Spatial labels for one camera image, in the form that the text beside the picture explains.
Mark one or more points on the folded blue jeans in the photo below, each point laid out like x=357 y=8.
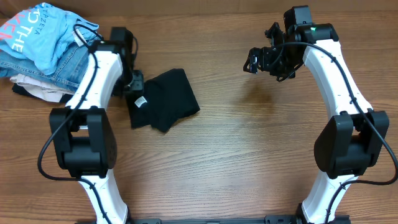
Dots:
x=69 y=71

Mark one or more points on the black t-shirt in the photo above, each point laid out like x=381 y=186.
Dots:
x=166 y=99

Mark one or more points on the light blue printed t-shirt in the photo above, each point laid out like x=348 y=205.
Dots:
x=41 y=34

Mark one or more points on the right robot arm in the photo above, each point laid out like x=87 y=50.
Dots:
x=355 y=133

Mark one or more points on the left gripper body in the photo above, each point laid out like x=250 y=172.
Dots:
x=137 y=85

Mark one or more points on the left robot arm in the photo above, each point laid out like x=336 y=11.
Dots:
x=82 y=136

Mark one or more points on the folded beige garment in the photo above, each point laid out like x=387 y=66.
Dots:
x=23 y=80

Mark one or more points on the folded black garment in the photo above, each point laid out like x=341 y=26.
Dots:
x=50 y=95

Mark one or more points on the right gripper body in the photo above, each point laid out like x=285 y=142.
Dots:
x=282 y=61

